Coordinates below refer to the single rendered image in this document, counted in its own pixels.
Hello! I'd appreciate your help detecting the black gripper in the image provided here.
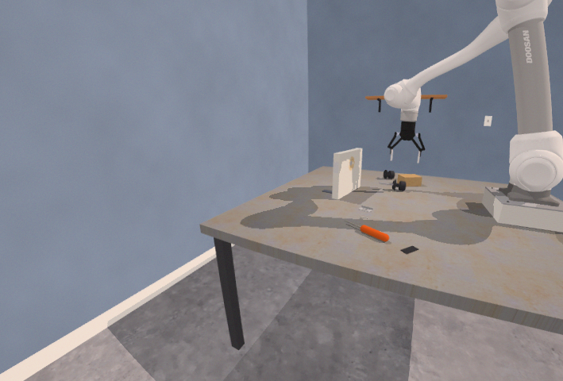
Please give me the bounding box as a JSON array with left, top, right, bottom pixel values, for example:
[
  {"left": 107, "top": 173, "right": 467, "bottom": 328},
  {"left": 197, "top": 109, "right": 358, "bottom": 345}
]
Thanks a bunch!
[{"left": 388, "top": 121, "right": 425, "bottom": 163}]

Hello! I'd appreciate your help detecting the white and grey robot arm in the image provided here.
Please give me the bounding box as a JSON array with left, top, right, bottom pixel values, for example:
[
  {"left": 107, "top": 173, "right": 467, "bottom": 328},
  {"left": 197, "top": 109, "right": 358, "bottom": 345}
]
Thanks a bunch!
[{"left": 384, "top": 0, "right": 563, "bottom": 206}]

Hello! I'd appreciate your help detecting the orange-handled screwdriver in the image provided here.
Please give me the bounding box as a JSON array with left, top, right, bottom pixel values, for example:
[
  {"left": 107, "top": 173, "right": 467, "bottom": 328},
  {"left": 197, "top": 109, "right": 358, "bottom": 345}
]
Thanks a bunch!
[{"left": 345, "top": 220, "right": 389, "bottom": 241}]

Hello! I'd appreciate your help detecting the tan cardboard box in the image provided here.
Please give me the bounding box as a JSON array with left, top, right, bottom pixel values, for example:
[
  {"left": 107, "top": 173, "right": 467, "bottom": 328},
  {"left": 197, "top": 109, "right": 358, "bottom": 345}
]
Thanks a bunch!
[{"left": 397, "top": 174, "right": 422, "bottom": 187}]

